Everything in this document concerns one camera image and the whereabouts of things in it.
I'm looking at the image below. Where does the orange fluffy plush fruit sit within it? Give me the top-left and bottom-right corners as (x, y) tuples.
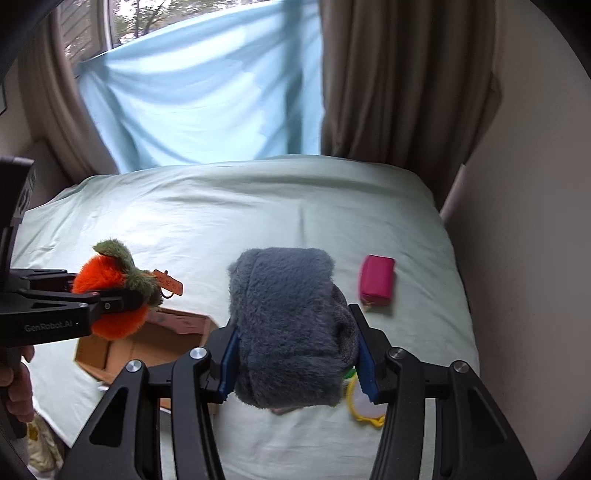
(71, 239), (183, 341)

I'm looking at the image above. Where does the yellow rimmed round mesh pad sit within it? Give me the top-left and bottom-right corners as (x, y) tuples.
(345, 369), (388, 429)

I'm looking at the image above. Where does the grey fluffy plush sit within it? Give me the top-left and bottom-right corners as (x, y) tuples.
(228, 247), (359, 409)

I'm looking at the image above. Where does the magenta zip pouch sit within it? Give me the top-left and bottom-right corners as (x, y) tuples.
(358, 255), (396, 307)

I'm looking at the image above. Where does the person's left hand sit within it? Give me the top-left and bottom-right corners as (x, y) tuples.
(0, 362), (34, 423)

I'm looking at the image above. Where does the brown cardboard box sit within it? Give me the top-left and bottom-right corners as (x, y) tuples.
(74, 308), (218, 385)

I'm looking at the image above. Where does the brown left curtain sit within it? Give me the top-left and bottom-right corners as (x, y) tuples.
(18, 9), (119, 183)

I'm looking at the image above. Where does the brown curtain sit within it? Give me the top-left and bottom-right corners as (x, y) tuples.
(18, 9), (119, 183)
(320, 1), (501, 207)

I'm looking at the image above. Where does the pale green bed sheet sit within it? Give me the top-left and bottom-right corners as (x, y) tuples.
(12, 156), (479, 479)

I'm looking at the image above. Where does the light blue hanging sheet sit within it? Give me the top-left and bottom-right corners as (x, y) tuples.
(78, 1), (324, 173)

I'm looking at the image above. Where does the brown right curtain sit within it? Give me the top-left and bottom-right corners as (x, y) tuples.
(320, 1), (501, 207)

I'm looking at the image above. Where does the window frame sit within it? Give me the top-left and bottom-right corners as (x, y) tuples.
(58, 0), (137, 67)

